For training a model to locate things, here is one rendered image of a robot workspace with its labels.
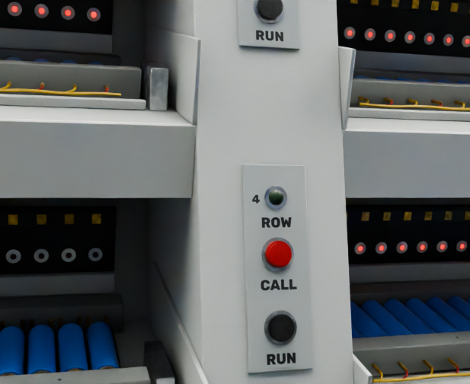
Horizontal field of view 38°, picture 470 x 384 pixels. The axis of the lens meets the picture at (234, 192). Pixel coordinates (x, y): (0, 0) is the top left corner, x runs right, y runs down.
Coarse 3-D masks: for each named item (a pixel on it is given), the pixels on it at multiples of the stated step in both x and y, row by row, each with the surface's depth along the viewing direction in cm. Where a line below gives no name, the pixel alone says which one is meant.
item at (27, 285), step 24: (0, 288) 52; (24, 288) 53; (48, 288) 53; (72, 288) 54; (96, 288) 54; (168, 312) 48; (120, 336) 53; (144, 336) 53; (168, 336) 48; (120, 360) 49; (144, 360) 46; (168, 360) 44; (192, 360) 40
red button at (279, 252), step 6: (270, 246) 41; (276, 246) 41; (282, 246) 41; (288, 246) 41; (270, 252) 40; (276, 252) 41; (282, 252) 41; (288, 252) 41; (270, 258) 40; (276, 258) 41; (282, 258) 41; (288, 258) 41; (270, 264) 41; (276, 264) 40; (282, 264) 41
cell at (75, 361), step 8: (64, 328) 49; (72, 328) 49; (80, 328) 50; (64, 336) 48; (72, 336) 48; (80, 336) 49; (64, 344) 47; (72, 344) 47; (80, 344) 47; (64, 352) 46; (72, 352) 46; (80, 352) 46; (64, 360) 45; (72, 360) 45; (80, 360) 45; (64, 368) 44; (72, 368) 44; (80, 368) 44
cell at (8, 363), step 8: (8, 328) 48; (16, 328) 49; (0, 336) 48; (8, 336) 47; (16, 336) 48; (24, 336) 49; (0, 344) 47; (8, 344) 46; (16, 344) 47; (0, 352) 46; (8, 352) 45; (16, 352) 46; (0, 360) 44; (8, 360) 44; (16, 360) 45; (0, 368) 44; (8, 368) 43; (16, 368) 44
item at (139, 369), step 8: (120, 368) 44; (128, 368) 44; (136, 368) 44; (144, 368) 44; (0, 376) 42; (8, 376) 42; (16, 376) 42; (24, 376) 42; (32, 376) 42; (40, 376) 42; (48, 376) 42; (56, 376) 42; (64, 376) 42; (72, 376) 42; (80, 376) 42; (88, 376) 42; (96, 376) 42; (104, 376) 43; (112, 376) 43; (120, 376) 43; (128, 376) 43; (136, 376) 43; (144, 376) 43
